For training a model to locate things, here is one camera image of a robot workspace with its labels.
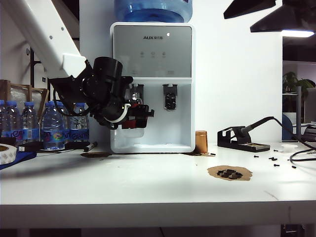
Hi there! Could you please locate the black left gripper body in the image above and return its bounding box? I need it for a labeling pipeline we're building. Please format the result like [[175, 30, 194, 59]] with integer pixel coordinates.
[[98, 97, 133, 130]]

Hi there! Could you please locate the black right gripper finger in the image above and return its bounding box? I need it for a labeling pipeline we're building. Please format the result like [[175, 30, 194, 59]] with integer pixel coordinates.
[[223, 0, 277, 19], [249, 0, 316, 33]]

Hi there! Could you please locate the glass jar with red belts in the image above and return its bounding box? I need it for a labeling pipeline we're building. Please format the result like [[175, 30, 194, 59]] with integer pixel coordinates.
[[122, 85, 146, 138]]

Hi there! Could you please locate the black dispenser tap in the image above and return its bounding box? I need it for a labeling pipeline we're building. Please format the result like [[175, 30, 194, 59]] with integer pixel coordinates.
[[162, 83, 178, 112], [133, 83, 145, 106]]

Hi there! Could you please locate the blue-capped plastic water bottle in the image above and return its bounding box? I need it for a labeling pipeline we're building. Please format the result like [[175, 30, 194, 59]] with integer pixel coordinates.
[[41, 101, 66, 151], [70, 102, 90, 143], [59, 102, 72, 139], [4, 101, 22, 139], [0, 100, 6, 139], [21, 102, 40, 144]]

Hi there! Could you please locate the white AUX water dispenser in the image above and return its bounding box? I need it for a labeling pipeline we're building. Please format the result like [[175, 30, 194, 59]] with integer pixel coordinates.
[[109, 22, 196, 154]]

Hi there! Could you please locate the pack of water bottles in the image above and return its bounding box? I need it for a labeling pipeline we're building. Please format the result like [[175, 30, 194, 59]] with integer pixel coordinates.
[[0, 79, 50, 139]]

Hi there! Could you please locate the large blue water jug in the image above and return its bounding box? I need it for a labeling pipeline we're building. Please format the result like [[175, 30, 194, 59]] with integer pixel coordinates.
[[113, 0, 193, 24]]

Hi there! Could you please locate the rectangular ceiling light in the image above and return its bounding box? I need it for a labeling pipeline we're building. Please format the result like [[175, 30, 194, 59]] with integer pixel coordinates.
[[282, 30, 315, 39]]

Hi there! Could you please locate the black marker pen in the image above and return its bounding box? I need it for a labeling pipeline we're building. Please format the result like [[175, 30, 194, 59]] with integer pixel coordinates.
[[83, 142, 98, 153]]

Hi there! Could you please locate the black flat box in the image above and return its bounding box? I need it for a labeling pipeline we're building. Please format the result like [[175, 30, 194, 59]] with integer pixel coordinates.
[[64, 141, 90, 150]]

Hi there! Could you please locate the copper brown cylinder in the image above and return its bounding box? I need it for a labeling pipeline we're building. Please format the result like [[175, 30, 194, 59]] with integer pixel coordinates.
[[195, 130, 209, 154]]

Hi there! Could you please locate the green potted plant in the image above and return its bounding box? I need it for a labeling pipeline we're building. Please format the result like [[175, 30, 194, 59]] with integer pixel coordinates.
[[282, 71, 316, 112]]

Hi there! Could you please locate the white backdrop board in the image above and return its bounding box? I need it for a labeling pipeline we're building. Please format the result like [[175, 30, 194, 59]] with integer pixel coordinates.
[[79, 0, 283, 155]]

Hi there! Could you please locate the black soldering iron stand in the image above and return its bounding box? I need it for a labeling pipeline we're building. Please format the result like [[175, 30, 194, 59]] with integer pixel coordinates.
[[217, 126, 270, 153]]

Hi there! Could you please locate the black flat pouch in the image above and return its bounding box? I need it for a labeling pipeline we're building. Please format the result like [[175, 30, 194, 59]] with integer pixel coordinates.
[[16, 142, 43, 152]]

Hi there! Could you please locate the grey computer monitor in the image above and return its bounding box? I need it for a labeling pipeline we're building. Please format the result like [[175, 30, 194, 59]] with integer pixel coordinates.
[[303, 88, 316, 124]]

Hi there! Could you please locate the blue cloth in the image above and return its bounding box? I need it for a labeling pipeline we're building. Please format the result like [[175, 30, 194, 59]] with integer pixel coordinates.
[[0, 151, 38, 171]]

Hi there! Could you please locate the black soldering iron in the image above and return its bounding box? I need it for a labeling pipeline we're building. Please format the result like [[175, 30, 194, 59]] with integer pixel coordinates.
[[240, 117, 284, 136]]

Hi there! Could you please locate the brown patch with black pieces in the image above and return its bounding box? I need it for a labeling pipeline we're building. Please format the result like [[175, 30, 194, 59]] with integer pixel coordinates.
[[206, 165, 253, 182]]

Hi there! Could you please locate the blue round chair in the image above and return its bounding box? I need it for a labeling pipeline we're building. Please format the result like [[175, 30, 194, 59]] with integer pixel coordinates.
[[282, 114, 294, 143]]

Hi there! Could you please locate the white tape roll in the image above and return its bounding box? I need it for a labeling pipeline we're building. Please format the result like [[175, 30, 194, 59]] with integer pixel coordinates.
[[0, 144, 18, 166]]

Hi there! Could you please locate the black desktop device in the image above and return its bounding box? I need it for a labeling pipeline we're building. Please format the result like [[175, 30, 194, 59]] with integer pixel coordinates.
[[302, 125, 316, 143]]

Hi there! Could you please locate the grey metal post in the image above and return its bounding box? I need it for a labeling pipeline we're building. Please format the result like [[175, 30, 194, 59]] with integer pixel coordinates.
[[295, 86, 302, 143]]

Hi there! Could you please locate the black power cable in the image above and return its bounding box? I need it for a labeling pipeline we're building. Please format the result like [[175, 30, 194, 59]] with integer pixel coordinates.
[[288, 147, 316, 163]]

